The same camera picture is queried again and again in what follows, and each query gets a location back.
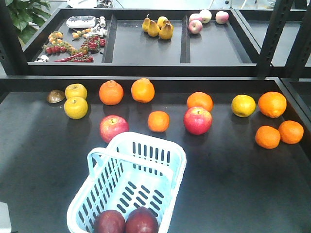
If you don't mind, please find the light blue plastic basket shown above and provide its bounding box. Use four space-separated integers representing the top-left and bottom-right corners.
67 132 187 233

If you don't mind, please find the dark red apple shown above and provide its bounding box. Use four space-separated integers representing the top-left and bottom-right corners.
125 207 159 233
94 210 125 233

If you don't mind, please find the orange fruit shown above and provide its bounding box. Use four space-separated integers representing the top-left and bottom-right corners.
147 111 170 133

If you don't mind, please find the red apple among oranges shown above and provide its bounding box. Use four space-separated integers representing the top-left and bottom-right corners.
183 107 212 135

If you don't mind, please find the red apple far left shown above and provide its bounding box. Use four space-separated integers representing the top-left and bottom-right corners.
100 115 129 143

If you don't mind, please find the yellow round pear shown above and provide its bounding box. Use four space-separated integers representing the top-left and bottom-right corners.
64 97 88 119

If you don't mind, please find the black wooden fruit display stand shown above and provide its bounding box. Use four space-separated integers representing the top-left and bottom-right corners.
0 8 311 233

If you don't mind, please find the brown yellow pear group item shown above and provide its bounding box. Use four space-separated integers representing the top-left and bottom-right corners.
159 22 174 40

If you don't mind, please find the pink apple back tray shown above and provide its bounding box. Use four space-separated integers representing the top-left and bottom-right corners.
188 19 203 34

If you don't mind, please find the large orange right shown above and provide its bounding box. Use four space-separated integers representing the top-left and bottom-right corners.
258 91 287 118

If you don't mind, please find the white remote device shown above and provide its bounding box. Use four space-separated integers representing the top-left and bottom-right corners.
66 16 96 28

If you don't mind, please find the green potted plant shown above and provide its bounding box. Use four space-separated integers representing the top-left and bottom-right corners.
5 0 51 45

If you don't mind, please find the black upright post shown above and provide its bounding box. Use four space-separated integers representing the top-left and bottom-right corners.
256 0 294 78

